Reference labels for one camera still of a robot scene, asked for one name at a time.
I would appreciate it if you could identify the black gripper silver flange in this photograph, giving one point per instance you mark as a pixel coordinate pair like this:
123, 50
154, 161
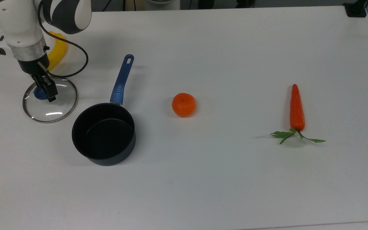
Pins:
32, 62

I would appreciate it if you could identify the glass lid blue knob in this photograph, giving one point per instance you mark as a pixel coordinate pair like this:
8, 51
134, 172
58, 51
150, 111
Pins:
53, 109

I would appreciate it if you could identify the white black Franka robot arm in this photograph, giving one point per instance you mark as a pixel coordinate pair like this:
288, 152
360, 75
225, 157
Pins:
21, 22

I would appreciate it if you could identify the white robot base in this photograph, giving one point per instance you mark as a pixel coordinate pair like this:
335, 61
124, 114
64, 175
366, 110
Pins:
163, 3

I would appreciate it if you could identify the yellow toy banana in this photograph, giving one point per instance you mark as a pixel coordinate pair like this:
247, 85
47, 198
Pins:
59, 48

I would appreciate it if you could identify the orange toy tangerine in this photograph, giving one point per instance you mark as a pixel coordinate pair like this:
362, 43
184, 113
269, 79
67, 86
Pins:
184, 104

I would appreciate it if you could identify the orange toy carrot green leaves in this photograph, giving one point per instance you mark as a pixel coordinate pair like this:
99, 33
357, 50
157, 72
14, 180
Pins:
297, 111

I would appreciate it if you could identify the black table clamp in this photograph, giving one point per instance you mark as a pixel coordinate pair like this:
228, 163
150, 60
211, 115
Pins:
356, 9

